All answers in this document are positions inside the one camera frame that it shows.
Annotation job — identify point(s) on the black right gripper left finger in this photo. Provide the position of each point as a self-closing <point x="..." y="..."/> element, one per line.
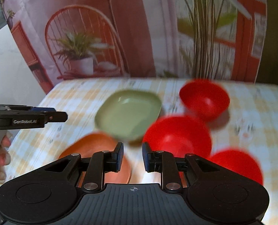
<point x="100" y="163"/>

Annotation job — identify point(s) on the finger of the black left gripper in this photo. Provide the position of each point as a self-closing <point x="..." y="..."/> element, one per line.
<point x="55" y="116"/>
<point x="41" y="109"/>

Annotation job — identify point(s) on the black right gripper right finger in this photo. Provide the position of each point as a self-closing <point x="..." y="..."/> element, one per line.
<point x="162" y="162"/>

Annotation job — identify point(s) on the orange square plate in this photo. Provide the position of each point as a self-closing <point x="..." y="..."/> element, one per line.
<point x="98" y="141"/>

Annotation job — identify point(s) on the red bowl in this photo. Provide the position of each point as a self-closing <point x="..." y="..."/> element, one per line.
<point x="237" y="160"/>
<point x="204" y="99"/>
<point x="179" y="135"/>

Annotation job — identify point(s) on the person's left hand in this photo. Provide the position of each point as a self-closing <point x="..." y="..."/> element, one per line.
<point x="5" y="158"/>

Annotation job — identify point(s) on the checkered floral tablecloth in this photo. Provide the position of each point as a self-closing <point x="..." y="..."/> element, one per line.
<point x="251" y="124"/>

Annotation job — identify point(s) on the far green square plate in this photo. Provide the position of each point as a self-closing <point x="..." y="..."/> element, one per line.
<point x="127" y="114"/>

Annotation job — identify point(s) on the printed room scene backdrop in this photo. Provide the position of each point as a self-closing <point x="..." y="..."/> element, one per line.
<point x="198" y="39"/>

